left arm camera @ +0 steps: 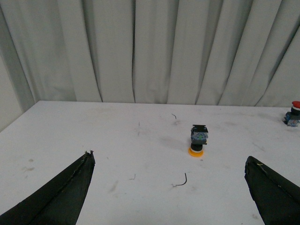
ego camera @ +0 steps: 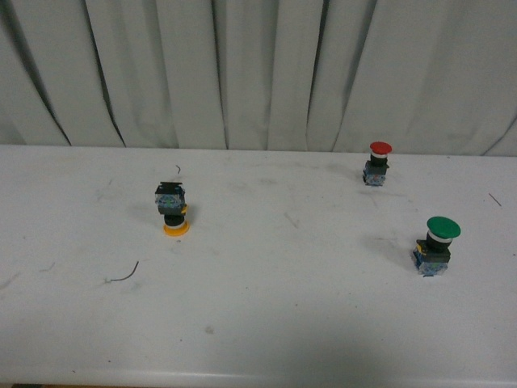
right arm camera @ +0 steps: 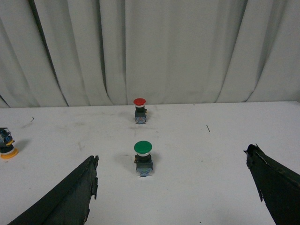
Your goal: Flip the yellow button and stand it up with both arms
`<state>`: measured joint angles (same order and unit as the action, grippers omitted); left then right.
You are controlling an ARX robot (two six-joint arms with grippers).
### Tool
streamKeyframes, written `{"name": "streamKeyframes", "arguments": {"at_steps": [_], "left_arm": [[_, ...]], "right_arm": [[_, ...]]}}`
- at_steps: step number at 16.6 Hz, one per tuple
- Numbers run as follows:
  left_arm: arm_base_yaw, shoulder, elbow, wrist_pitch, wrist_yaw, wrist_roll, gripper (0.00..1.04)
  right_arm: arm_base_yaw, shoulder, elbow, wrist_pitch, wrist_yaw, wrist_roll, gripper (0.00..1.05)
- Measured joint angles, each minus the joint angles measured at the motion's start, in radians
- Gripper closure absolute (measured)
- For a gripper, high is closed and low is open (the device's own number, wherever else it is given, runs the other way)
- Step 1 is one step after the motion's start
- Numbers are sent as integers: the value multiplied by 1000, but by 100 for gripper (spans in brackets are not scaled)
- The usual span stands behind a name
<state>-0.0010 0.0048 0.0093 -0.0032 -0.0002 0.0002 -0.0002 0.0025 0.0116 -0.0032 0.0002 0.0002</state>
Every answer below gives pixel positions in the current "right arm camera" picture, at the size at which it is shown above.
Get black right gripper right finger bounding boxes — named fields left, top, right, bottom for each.
left=244, top=144, right=300, bottom=225

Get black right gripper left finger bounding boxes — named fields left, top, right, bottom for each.
left=10, top=156, right=99, bottom=225

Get yellow mushroom push button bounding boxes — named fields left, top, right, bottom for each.
left=0, top=127, right=19, bottom=159

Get green mushroom push button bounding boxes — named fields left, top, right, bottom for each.
left=134, top=141, right=153, bottom=177

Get red mushroom push button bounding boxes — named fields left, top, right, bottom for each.
left=133, top=98, right=147, bottom=124

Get white draped curtain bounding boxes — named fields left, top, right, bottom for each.
left=0, top=0, right=300, bottom=108

